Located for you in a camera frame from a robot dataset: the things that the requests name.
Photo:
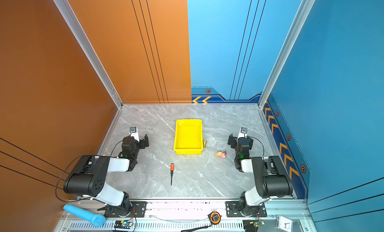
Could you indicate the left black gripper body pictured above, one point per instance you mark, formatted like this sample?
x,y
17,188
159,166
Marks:
x,y
141,142

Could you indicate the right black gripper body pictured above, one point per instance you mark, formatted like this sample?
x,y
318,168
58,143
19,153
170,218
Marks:
x,y
234,141

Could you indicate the red black screwdriver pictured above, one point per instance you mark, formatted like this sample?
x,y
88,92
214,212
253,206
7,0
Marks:
x,y
172,167

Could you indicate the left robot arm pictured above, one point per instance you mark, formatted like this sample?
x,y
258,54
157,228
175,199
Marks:
x,y
88,177

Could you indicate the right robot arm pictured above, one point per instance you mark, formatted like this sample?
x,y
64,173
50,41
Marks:
x,y
270,176

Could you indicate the yellow plastic bin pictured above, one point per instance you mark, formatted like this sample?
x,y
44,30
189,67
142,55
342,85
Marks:
x,y
189,137

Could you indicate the pink pig toy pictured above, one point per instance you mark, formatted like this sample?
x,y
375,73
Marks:
x,y
221,154

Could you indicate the green circuit board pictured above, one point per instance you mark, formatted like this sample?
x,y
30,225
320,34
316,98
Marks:
x,y
123,226

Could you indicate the orange black tape measure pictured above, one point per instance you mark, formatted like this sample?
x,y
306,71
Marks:
x,y
214,217

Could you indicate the white small clock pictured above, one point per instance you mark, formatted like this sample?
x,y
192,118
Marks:
x,y
284,224

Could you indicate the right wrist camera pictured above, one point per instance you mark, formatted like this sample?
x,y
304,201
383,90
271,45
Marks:
x,y
243,133

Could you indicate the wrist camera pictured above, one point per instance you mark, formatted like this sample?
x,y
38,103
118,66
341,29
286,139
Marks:
x,y
133,132
243,133

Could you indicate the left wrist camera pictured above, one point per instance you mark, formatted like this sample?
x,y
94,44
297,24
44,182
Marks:
x,y
133,132

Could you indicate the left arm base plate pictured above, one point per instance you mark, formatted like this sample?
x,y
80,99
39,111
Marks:
x,y
137,209

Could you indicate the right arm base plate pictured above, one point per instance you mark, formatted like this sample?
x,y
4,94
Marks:
x,y
235,209

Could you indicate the blue cylinder handle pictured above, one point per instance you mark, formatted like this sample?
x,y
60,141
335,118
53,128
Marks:
x,y
96,220

